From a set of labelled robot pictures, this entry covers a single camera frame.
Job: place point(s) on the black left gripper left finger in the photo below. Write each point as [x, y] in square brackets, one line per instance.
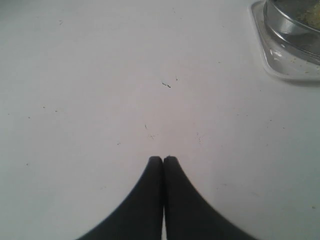
[140, 215]

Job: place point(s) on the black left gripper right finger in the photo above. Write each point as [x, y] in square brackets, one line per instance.
[188, 216]

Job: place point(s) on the yellow and white grains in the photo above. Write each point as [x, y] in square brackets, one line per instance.
[311, 16]

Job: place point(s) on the round stainless steel sieve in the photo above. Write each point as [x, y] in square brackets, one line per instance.
[281, 19]

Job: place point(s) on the white plastic tray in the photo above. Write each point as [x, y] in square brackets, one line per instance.
[277, 61]

